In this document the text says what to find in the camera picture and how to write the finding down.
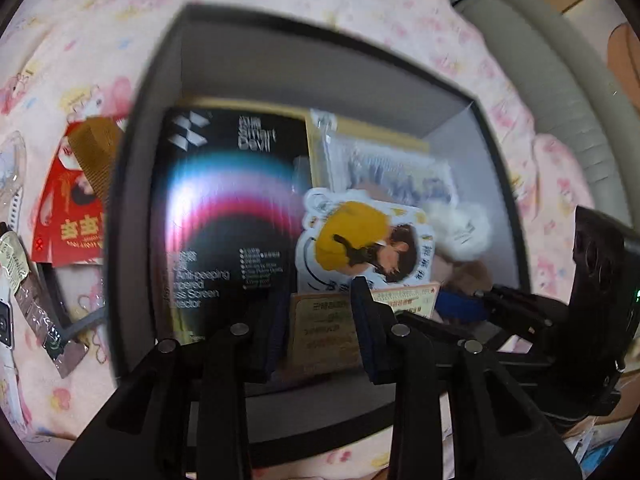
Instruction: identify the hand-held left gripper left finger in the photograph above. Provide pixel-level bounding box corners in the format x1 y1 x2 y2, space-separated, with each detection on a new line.
56 290 288 480

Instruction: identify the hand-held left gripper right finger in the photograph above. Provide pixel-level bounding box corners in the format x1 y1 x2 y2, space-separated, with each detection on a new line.
350 276 583 480

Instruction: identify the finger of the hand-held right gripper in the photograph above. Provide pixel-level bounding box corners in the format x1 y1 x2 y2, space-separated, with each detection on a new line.
437 284 571 333
480 330 557 377

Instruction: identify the beige paper card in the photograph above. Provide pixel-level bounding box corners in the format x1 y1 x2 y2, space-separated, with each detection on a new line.
287 280 443 378

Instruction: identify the brown plush toy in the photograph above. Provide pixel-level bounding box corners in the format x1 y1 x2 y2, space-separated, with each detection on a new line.
432 255 493 321

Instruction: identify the black storage box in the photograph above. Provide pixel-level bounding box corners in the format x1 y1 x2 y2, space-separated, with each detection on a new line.
107 2 531 461

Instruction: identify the white fluffy ball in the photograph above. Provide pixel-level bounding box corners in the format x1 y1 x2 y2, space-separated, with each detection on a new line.
425 197 493 261

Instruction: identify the figure sticker card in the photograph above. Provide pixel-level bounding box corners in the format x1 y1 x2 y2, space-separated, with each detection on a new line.
295 187 436 301

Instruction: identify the black screen protector box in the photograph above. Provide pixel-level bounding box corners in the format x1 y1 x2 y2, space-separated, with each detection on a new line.
150 106 312 361

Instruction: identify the blue printed paper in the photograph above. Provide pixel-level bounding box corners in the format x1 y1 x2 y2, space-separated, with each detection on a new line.
565 425 621 476

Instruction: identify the clear packet with blue print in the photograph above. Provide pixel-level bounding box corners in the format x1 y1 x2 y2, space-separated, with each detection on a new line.
307 107 458 206

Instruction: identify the grey sofa cushion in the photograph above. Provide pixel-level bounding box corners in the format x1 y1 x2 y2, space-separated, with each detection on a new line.
455 0 636 211

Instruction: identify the brown sachet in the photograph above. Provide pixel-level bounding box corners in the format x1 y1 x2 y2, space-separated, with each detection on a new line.
15 272 91 378

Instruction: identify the red paper packet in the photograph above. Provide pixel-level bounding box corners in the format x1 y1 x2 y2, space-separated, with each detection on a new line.
31 120 126 267

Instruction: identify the wooden comb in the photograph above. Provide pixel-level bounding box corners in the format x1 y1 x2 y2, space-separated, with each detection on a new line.
62 116 126 213

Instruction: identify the white wrist watch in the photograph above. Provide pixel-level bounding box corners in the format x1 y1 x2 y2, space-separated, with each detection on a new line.
0 270 26 431

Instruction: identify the beige sachet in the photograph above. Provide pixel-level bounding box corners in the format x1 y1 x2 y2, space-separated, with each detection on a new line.
0 232 31 286

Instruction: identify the clear plastic packaging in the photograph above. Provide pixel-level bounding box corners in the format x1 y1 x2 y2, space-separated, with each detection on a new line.
0 130 28 241

